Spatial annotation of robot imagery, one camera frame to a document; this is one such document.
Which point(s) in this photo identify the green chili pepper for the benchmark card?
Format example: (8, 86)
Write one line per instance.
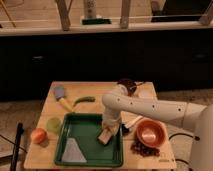
(84, 99)

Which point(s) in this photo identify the green plastic cup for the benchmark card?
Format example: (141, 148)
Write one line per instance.
(53, 125)

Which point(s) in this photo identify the wooden block eraser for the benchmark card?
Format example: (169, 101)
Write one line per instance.
(105, 136)

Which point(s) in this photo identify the green block on shelf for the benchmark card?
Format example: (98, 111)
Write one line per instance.
(96, 21)

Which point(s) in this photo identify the grey triangular cloth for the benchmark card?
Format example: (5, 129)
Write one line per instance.
(72, 152)

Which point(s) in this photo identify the spoon in brown bowl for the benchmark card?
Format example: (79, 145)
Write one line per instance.
(136, 85)

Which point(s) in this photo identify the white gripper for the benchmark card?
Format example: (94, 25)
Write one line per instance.
(111, 120)

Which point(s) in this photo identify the yellow handled grey spatula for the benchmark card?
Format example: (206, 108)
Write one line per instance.
(59, 93)

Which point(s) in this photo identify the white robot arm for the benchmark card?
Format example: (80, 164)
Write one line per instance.
(192, 117)

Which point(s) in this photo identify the dark brown bowl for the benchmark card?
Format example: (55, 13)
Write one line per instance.
(129, 84)

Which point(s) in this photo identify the orange plastic bowl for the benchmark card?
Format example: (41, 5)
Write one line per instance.
(150, 133)

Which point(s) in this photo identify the black white brush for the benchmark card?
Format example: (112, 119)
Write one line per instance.
(126, 126)

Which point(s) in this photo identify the black pole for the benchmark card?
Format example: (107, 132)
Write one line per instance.
(15, 153)

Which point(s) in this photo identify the green plastic tray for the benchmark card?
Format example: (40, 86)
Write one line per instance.
(85, 129)

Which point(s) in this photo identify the bunch of dark grapes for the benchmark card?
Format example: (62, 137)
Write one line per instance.
(139, 148)

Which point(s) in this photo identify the red orange apple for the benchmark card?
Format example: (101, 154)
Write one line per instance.
(38, 135)

